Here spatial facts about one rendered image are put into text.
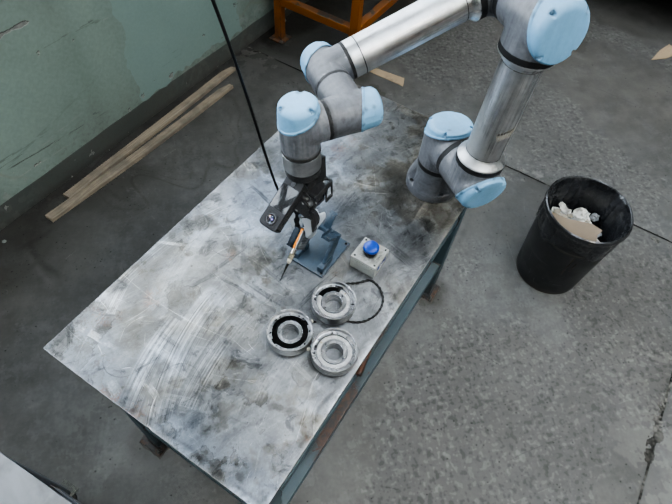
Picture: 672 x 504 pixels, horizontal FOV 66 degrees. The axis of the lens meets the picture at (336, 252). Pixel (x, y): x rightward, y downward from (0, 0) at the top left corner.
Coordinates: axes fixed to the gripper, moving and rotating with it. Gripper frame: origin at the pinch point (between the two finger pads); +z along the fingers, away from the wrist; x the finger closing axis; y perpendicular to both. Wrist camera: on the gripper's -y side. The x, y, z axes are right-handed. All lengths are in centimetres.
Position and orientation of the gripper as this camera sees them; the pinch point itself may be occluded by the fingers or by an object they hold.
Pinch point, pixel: (301, 233)
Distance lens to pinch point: 117.2
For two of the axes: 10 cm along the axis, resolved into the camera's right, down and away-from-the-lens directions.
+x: -7.9, -5.0, 3.5
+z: 0.1, 5.7, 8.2
